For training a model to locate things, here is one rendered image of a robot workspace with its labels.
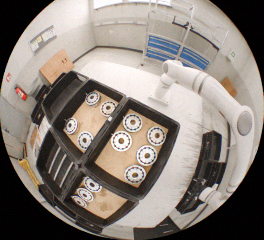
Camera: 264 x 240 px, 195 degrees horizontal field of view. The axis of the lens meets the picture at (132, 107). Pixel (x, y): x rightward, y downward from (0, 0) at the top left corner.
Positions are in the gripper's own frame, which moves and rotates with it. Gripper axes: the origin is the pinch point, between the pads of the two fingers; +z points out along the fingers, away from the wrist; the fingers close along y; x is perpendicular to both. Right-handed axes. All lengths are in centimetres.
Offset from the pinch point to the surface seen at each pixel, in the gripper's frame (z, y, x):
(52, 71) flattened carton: 4, -102, -322
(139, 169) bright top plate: -4.8, -9.5, -36.6
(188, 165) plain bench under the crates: 16.9, -10.6, 3.9
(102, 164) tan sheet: -5, -5, -55
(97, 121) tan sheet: -5, -25, -67
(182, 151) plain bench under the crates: 16.1, -22.1, -5.7
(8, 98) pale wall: -90, 51, -347
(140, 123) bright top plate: -5, -32, -43
